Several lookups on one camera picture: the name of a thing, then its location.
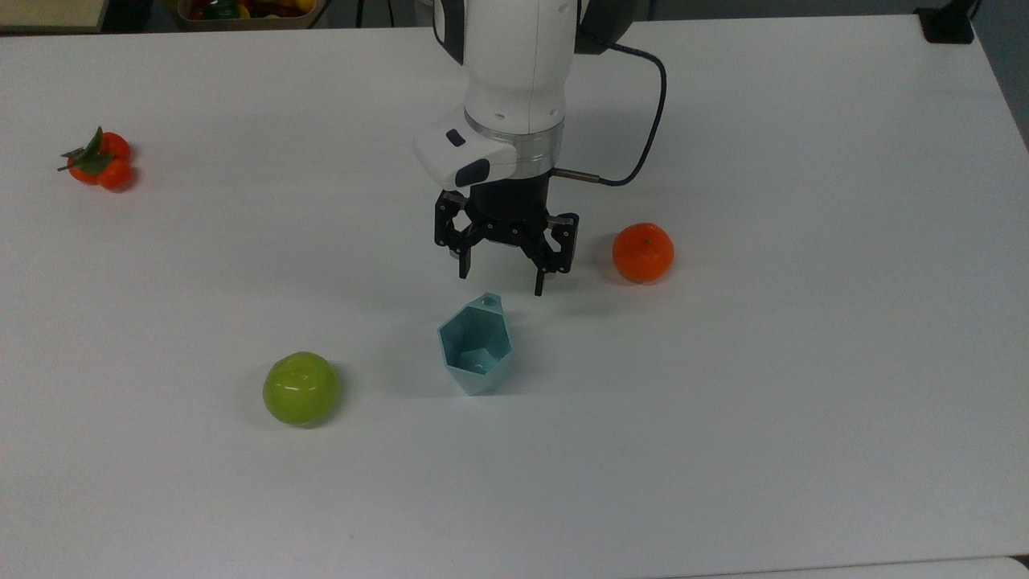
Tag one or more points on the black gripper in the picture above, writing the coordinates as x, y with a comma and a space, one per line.
510, 205

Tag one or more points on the teal hexagonal plastic mug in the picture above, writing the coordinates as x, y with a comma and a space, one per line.
476, 350

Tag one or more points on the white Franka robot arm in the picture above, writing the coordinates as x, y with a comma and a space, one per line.
514, 80

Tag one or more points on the large orange fruit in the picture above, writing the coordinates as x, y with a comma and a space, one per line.
643, 252

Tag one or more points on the green apple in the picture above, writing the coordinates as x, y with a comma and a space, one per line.
301, 388

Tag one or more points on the box of toy fruit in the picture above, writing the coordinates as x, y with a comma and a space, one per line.
241, 12

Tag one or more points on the small tangerine cluster with leaves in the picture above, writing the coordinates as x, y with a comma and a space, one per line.
104, 161

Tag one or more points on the black table clamp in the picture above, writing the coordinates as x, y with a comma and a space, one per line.
949, 22

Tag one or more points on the wooden board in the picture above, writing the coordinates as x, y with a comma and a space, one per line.
48, 12

